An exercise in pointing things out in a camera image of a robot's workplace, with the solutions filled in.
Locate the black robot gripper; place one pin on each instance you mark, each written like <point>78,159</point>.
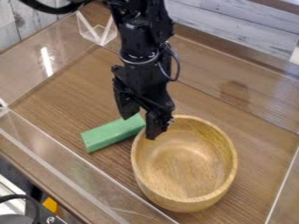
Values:
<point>141,89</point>

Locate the green rectangular block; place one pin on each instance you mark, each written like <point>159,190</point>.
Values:
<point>111,133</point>

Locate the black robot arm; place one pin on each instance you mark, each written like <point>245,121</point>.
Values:
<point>149,58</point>

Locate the brown wooden bowl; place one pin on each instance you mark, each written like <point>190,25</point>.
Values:
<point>186,168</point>

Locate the yellow button on device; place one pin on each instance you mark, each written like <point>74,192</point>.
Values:
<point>51,205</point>

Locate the black device bottom left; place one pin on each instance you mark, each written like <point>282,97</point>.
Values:
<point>22,204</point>

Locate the clear acrylic corner bracket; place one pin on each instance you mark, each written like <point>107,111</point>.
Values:
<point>99,34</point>

